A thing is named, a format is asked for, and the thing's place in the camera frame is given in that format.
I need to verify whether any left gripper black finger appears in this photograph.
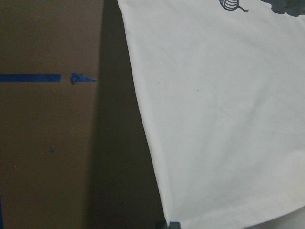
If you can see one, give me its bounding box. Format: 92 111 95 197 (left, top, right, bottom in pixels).
155 221 181 229

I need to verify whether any cream long-sleeve cat shirt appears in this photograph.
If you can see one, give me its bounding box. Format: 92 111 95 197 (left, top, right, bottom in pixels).
118 0 305 229

